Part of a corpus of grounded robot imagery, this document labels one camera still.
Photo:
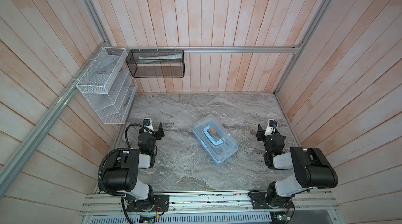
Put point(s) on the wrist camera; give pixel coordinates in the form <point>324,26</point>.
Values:
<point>147,122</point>
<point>271,128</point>

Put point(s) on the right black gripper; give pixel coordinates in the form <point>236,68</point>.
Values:
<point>260,133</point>

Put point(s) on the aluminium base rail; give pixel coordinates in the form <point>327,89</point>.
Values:
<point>210,201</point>

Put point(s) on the white wire mesh shelf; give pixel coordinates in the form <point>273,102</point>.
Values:
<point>107,86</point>

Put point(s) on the black wire mesh basket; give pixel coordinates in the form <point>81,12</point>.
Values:
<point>156,63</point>

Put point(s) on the light blue plastic tool box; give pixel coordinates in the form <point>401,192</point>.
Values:
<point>215,139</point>

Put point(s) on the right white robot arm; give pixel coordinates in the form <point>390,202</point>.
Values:
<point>310,167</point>

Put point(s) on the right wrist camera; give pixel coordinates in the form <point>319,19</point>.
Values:
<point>271,128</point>

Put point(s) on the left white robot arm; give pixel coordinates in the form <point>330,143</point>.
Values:
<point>119,170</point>

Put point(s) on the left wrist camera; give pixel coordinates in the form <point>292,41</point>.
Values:
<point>147,122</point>

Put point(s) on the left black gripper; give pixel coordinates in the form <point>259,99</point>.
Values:
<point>159,133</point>

